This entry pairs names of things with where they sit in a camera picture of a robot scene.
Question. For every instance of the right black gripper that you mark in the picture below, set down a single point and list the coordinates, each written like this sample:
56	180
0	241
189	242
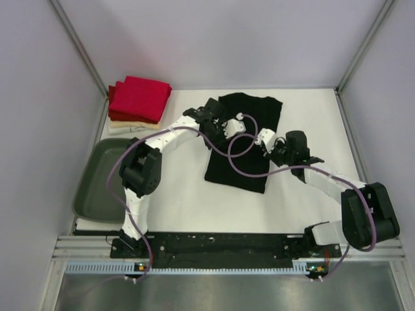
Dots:
271	155

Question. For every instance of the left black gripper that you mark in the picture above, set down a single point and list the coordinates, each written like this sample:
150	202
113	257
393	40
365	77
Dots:
222	138

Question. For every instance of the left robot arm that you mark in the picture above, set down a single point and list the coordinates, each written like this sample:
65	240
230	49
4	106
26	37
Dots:
140	169

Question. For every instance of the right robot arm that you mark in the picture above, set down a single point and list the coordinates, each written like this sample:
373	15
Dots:
367	214

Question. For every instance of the folded red t shirt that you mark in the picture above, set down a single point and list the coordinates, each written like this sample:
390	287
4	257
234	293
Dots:
138	99

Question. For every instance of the folded white t shirt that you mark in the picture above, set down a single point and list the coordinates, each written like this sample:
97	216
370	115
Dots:
125	130

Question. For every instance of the folded beige t shirt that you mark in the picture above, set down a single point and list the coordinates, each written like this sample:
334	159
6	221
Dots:
136	124

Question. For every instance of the grey plastic bin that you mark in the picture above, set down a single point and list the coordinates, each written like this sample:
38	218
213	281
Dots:
92	200

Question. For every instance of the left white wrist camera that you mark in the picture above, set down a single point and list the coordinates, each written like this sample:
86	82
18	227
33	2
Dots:
234	126

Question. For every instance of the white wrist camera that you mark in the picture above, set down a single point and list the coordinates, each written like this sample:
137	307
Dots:
266	139
234	126

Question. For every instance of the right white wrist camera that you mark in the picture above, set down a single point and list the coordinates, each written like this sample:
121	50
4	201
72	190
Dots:
266	139

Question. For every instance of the right aluminium frame post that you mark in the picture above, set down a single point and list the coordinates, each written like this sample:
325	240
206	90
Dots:
364	47

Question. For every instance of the aluminium frame post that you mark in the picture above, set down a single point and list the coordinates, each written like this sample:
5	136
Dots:
76	42
364	47

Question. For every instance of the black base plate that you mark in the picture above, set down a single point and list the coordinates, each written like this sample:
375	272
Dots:
222	250

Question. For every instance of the left aluminium frame post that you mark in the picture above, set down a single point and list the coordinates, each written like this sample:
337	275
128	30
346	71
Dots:
76	42

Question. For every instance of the blue slotted cable duct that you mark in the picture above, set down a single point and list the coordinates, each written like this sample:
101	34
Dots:
138	266

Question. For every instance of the aluminium front rail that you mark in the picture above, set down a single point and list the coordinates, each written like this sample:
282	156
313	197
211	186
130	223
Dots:
82	248

